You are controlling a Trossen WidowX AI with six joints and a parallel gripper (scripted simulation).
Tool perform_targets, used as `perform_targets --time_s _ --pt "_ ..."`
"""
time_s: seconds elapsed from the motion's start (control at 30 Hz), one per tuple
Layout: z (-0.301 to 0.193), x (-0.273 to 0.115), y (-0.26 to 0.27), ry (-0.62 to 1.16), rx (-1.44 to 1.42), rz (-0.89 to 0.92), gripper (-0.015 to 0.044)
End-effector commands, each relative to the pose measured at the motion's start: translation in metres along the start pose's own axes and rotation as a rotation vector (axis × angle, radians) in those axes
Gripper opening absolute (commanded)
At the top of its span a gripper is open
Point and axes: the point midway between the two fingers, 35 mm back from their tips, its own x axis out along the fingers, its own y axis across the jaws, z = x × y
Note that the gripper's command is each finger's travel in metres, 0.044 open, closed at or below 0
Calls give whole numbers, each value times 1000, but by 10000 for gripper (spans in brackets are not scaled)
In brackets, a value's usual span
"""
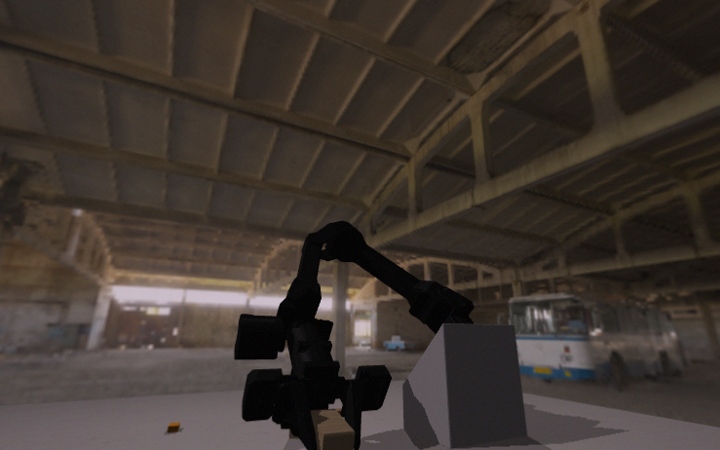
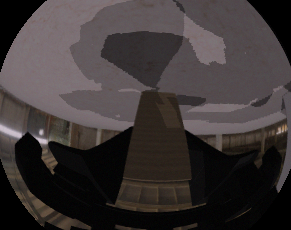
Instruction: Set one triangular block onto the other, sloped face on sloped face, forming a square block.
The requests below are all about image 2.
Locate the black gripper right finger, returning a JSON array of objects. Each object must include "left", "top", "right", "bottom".
[{"left": 185, "top": 130, "right": 259, "bottom": 205}]

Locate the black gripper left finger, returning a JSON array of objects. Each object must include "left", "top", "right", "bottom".
[{"left": 48, "top": 126, "right": 133, "bottom": 204}]

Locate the brown triangular wooden block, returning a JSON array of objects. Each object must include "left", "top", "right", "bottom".
[{"left": 122, "top": 92, "right": 192, "bottom": 182}]

